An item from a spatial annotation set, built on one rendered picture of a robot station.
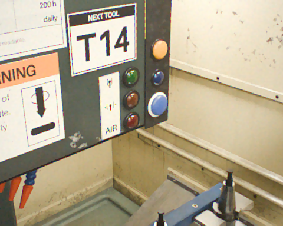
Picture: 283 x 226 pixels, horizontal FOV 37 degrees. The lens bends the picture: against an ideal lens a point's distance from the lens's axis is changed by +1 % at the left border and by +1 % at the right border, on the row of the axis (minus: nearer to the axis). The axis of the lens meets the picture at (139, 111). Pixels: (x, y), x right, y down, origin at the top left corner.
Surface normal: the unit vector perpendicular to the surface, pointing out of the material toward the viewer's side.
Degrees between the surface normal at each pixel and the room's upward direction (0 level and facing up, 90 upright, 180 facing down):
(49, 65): 90
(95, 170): 90
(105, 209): 0
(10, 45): 90
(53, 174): 90
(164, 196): 24
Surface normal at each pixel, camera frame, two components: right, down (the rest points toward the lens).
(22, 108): 0.66, 0.31
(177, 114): -0.76, 0.24
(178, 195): -0.30, -0.72
